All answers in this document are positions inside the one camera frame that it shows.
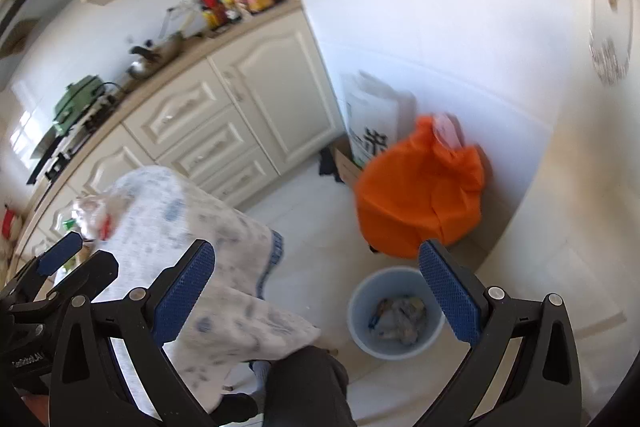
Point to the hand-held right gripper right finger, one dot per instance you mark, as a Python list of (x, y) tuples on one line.
[(450, 297)]

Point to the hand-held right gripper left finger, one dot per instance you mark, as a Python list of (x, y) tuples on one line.
[(182, 297)]

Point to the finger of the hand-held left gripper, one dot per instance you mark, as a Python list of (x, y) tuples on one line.
[(97, 267), (60, 253)]

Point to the green and white wrapper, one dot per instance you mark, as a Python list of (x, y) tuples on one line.
[(68, 223)]

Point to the heap of wrappers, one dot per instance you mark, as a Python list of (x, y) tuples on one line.
[(400, 319)]

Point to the light blue waste bin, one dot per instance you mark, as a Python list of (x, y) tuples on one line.
[(360, 332)]

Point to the person's left hand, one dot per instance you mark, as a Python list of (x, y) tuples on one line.
[(36, 409)]

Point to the clear bag with pink contents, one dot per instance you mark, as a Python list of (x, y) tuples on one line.
[(95, 209)]

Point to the red box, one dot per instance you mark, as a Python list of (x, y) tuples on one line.
[(11, 222)]

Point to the black glass gas hob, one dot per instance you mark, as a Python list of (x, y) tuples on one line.
[(50, 164)]

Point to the round table with speckled cloth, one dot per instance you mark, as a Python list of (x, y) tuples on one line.
[(165, 207)]

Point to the orange bag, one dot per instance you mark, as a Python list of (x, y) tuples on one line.
[(415, 192)]

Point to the green electric pot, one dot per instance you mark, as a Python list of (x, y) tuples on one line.
[(75, 102)]

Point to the person's leg in dark trousers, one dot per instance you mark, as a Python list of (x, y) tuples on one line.
[(305, 392)]

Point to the pink and white plastic bag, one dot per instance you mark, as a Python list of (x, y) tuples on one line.
[(447, 132)]

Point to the cardboard box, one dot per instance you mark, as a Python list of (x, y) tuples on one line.
[(345, 167)]

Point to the dark cloth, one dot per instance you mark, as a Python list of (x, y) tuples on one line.
[(327, 167)]

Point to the white printed bag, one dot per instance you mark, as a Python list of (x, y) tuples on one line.
[(375, 117)]

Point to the cream base cabinets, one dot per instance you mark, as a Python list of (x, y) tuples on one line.
[(280, 97)]

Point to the steel wok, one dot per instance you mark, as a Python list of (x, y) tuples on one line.
[(160, 52)]

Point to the grey range hood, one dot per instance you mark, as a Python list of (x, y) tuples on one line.
[(40, 2)]

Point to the cream door frame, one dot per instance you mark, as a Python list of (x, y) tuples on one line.
[(540, 217)]

